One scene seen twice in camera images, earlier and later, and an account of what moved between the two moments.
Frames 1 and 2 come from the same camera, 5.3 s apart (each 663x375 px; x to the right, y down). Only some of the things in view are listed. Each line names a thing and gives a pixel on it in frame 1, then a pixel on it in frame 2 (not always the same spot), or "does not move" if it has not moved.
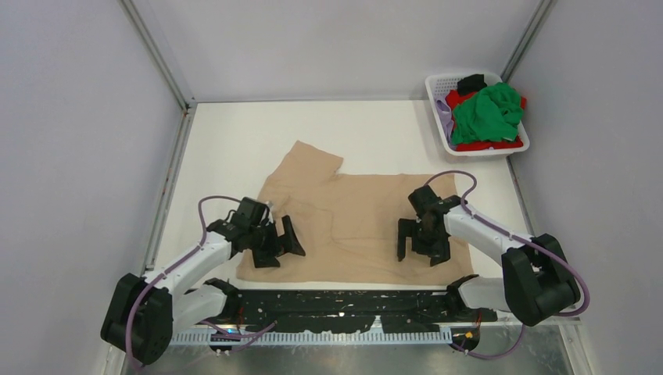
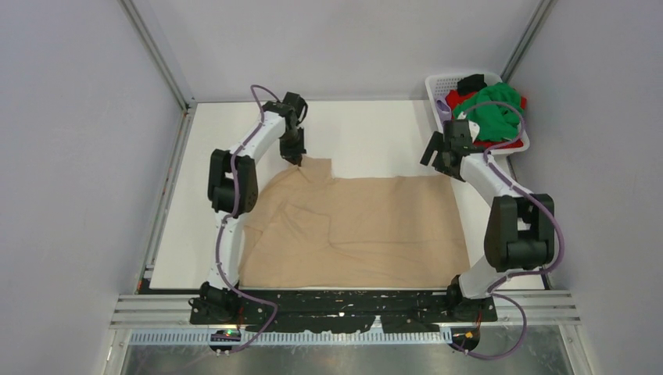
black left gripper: x=284 y=244 -> x=295 y=156
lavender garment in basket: x=445 y=112 does not move
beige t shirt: x=349 y=224 does not move
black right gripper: x=439 y=252 -> x=435 y=144
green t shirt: x=492 y=114 does not move
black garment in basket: x=471 y=84 does not move
